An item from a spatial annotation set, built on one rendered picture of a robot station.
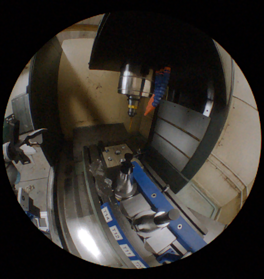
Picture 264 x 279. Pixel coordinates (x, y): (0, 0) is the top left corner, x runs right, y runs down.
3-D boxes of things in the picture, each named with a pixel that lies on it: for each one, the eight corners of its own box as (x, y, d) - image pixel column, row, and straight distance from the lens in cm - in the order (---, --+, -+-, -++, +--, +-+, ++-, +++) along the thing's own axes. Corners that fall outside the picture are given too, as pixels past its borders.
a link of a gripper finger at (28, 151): (43, 163, 32) (31, 156, 40) (35, 147, 29) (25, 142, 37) (38, 170, 31) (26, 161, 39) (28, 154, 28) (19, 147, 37)
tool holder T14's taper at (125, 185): (136, 188, 23) (142, 172, 17) (121, 196, 21) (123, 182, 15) (126, 175, 24) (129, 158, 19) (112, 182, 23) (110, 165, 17)
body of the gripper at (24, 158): (36, 151, 45) (19, 155, 52) (29, 132, 42) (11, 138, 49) (31, 163, 39) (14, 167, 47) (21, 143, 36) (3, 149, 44)
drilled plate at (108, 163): (111, 181, 57) (111, 176, 52) (100, 152, 75) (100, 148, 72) (142, 170, 64) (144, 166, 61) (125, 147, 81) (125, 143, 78)
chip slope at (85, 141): (75, 173, 108) (67, 156, 90) (75, 141, 159) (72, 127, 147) (141, 157, 123) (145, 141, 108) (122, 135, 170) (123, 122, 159)
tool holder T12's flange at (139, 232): (162, 228, 24) (167, 228, 22) (138, 240, 23) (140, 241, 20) (150, 209, 24) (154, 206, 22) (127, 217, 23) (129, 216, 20)
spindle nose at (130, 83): (159, 100, 41) (164, 75, 42) (130, 95, 29) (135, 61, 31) (136, 95, 51) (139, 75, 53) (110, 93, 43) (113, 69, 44)
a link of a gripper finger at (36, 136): (48, 137, 46) (32, 147, 45) (45, 125, 44) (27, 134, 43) (50, 139, 43) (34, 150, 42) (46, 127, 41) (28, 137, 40)
